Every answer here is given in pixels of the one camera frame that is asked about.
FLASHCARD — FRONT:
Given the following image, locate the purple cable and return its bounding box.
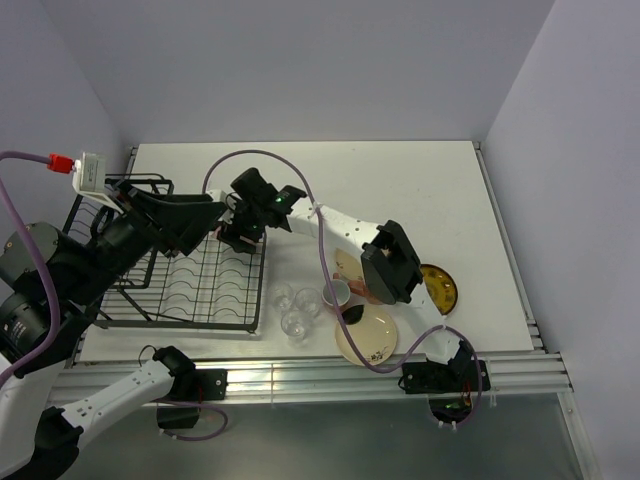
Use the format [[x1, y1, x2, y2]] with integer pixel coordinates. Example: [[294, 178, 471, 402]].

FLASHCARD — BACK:
[[0, 149, 231, 444], [202, 148, 489, 431]]

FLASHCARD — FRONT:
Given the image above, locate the cream plate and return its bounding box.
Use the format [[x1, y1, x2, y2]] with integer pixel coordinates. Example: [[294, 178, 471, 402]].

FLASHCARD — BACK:
[[342, 304, 398, 365], [334, 248, 364, 282]]

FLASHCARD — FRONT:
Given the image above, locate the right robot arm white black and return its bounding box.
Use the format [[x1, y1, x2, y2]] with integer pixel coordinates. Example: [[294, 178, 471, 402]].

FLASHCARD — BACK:
[[220, 168, 490, 393]]

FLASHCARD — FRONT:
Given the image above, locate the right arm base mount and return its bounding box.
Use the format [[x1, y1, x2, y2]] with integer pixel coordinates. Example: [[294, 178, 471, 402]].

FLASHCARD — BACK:
[[398, 358, 491, 431]]

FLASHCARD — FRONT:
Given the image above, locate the clear glass cup left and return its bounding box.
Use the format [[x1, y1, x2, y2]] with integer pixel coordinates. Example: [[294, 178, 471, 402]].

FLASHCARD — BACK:
[[270, 283, 294, 314]]

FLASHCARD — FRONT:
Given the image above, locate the small pink mug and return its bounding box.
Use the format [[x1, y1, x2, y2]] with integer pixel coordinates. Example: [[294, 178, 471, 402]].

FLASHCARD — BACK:
[[321, 279, 364, 313]]

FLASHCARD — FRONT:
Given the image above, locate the black yellow ornate plate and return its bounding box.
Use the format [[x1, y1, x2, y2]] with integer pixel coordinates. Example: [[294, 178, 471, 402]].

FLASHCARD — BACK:
[[420, 264, 459, 316]]

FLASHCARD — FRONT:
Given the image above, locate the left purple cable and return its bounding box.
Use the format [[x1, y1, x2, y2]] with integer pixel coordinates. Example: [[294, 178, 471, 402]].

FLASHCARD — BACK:
[[0, 149, 231, 444]]

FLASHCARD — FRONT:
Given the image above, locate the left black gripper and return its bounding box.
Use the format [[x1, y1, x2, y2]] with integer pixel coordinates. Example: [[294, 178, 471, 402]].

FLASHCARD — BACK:
[[65, 178, 228, 304]]

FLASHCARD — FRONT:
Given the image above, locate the clear glass cup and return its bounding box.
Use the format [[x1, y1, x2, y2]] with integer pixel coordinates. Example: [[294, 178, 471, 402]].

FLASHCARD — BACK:
[[281, 310, 310, 343], [294, 288, 322, 318], [270, 283, 294, 314]]

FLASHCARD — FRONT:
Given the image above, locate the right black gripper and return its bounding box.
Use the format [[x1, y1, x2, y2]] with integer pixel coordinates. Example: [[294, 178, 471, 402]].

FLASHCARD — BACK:
[[216, 195, 265, 256]]

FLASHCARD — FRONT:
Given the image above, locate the cream plate lower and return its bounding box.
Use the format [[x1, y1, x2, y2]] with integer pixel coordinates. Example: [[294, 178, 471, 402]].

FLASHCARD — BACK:
[[342, 304, 398, 365]]

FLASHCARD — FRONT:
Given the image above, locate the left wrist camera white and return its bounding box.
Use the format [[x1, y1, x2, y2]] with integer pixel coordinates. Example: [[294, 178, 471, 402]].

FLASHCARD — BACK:
[[47, 152, 123, 213]]

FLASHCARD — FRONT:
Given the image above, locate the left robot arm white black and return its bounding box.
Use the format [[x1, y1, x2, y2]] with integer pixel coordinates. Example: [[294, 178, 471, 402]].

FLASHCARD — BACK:
[[1, 181, 226, 479]]

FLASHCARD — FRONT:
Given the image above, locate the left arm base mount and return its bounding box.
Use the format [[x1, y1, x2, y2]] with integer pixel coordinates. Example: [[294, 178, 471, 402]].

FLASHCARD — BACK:
[[156, 369, 228, 433]]

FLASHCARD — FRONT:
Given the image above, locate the clear glass cup right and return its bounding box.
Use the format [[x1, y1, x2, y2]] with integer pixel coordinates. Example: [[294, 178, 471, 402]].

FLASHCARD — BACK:
[[294, 288, 322, 318]]

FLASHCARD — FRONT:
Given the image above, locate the cream plate upper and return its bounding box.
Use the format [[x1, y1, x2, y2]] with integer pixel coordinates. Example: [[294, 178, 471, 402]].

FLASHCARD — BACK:
[[334, 248, 364, 282]]

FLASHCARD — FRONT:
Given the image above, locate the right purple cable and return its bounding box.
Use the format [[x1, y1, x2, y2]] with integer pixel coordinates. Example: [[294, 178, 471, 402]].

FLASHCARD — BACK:
[[202, 148, 489, 431]]

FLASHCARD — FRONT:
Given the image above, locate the patterned pink ceramic bowl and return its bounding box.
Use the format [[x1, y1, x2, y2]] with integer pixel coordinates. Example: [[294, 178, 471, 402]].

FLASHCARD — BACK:
[[213, 224, 258, 254]]

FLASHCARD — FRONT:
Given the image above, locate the clear glass cup front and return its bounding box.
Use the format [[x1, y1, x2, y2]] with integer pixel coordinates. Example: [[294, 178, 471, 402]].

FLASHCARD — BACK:
[[281, 310, 310, 343]]

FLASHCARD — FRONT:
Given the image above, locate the black wire dish rack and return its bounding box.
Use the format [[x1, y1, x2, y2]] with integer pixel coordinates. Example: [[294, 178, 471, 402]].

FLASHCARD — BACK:
[[41, 173, 266, 335]]

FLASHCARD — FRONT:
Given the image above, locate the large pink flower mug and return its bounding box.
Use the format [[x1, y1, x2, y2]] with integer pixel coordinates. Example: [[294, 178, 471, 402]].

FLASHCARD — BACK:
[[348, 281, 383, 305]]

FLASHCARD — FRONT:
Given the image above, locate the aluminium rail frame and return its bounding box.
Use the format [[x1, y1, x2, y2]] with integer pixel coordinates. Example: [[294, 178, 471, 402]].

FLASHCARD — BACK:
[[29, 144, 601, 480]]

